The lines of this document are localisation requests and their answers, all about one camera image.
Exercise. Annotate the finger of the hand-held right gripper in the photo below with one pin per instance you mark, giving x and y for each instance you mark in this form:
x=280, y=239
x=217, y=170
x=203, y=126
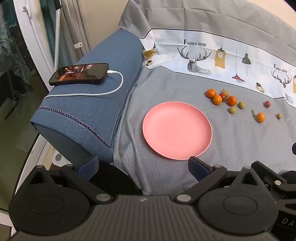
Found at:
x=268, y=172
x=294, y=148

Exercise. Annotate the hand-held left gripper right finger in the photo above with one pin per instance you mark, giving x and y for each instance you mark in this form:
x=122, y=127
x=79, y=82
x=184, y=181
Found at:
x=196, y=166

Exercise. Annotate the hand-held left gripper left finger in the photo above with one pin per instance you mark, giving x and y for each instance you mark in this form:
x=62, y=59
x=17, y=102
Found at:
x=89, y=165

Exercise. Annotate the small green round fruit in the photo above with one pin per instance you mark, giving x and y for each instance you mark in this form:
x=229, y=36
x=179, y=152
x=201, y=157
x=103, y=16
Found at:
x=232, y=109
x=279, y=115
x=241, y=105

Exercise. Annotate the pink round plate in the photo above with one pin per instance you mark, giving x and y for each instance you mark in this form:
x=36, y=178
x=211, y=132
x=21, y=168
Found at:
x=177, y=129

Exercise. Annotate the small orange mandarin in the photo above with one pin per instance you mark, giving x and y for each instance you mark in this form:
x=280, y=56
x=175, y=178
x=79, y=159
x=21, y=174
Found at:
x=210, y=93
x=217, y=99
x=260, y=117

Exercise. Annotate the red cherry tomato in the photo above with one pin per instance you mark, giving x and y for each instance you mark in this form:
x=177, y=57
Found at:
x=223, y=96
x=267, y=104

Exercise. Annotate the orange mandarin with stem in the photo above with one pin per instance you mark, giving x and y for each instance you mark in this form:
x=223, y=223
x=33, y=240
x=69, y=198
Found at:
x=232, y=100

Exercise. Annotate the yellowish small round fruit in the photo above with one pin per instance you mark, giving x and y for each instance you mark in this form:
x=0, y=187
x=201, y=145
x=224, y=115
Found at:
x=226, y=92

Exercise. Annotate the white grey-dotted object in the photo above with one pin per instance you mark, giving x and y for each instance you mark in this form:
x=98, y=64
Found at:
x=57, y=158

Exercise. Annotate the blue sofa armrest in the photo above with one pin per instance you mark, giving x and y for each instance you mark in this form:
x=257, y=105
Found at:
x=92, y=111

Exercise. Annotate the small green leaf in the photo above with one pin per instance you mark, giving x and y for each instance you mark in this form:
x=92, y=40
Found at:
x=253, y=112

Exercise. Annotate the grey printed cloth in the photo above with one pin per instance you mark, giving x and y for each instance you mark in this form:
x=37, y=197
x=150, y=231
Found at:
x=185, y=83

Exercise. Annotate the black smartphone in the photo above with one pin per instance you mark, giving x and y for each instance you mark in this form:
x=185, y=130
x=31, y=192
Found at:
x=78, y=73

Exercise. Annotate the white curtain clip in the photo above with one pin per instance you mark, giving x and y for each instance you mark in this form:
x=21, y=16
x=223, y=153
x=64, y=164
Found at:
x=77, y=45

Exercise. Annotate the black white braided pole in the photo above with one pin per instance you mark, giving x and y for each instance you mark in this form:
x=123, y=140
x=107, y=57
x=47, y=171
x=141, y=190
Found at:
x=57, y=34

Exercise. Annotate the teal curtain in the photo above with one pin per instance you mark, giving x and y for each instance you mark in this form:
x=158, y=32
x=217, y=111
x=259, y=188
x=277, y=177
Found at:
x=51, y=27

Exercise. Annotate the grey curtain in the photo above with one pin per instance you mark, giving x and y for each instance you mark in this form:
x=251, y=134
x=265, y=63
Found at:
x=74, y=23

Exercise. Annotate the white door frame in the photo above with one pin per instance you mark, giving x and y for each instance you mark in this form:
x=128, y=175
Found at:
x=30, y=30

